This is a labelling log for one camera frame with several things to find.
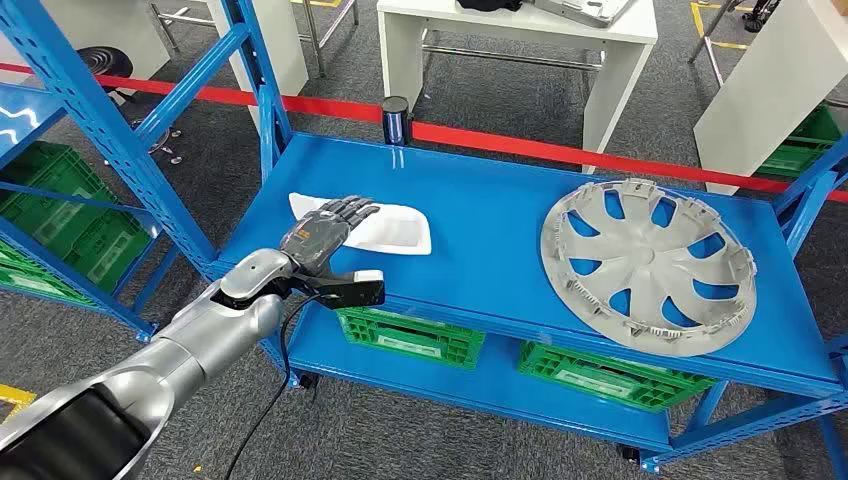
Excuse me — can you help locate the green plastic crate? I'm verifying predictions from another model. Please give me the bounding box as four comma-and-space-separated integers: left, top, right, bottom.
0, 140, 154, 293
755, 105, 844, 179
517, 341, 718, 414
336, 307, 487, 371
0, 241, 94, 306

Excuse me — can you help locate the red barrier tape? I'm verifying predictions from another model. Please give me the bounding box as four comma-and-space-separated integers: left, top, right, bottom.
0, 62, 848, 203

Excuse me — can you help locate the grey stamped metal panel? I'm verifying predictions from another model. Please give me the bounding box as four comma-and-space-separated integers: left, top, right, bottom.
533, 0, 637, 28

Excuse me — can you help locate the black barrier post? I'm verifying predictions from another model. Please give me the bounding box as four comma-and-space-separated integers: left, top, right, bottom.
382, 96, 413, 147

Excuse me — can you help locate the grey wheel hubcap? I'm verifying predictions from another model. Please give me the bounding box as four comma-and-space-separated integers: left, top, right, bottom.
539, 177, 759, 359

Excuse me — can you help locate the white plastic cover part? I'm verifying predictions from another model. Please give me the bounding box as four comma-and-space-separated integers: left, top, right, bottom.
288, 192, 433, 257

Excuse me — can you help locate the blue metal shelf rack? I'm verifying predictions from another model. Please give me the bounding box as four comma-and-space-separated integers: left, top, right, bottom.
0, 0, 848, 475
0, 82, 164, 342

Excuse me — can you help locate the black bag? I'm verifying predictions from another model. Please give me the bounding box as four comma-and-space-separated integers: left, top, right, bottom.
457, 0, 525, 13

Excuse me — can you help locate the person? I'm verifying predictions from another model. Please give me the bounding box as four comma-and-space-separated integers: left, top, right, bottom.
741, 0, 783, 33

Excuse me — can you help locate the black round stool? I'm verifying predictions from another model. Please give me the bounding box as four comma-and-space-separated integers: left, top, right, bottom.
74, 46, 185, 167

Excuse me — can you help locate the yellow floor tape square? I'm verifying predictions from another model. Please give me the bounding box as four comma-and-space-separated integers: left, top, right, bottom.
690, 1, 749, 51
0, 384, 38, 423

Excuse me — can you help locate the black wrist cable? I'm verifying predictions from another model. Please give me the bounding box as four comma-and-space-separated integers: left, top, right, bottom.
221, 291, 326, 480

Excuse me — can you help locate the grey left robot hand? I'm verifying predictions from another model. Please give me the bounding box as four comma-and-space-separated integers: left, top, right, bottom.
279, 195, 382, 276

